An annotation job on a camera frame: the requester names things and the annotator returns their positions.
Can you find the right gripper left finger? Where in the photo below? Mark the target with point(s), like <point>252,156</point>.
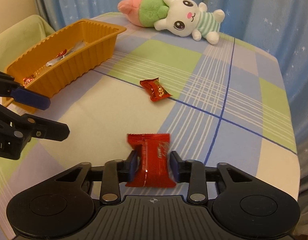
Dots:
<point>115,172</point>

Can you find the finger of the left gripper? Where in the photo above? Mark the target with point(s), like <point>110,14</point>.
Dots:
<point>30,98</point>
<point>37,127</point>

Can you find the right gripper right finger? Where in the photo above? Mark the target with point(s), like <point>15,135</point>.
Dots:
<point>193,173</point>

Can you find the red foil candy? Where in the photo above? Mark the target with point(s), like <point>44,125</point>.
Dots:
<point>30,78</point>

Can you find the large red snack packet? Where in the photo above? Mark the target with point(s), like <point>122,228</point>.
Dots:
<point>153,166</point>

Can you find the silver grey snack pouch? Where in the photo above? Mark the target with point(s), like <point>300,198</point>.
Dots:
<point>76,47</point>

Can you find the small red candy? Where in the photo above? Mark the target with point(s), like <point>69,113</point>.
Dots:
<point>155,90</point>

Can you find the light green cushion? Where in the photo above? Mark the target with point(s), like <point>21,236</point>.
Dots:
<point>17,39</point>

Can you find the orange plastic tray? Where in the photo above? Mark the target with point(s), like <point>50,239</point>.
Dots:
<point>100,38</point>

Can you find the checkered tablecloth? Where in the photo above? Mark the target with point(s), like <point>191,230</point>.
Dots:
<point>228,104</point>

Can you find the white bunny plush toy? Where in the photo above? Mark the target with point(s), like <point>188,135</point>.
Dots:
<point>180,17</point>

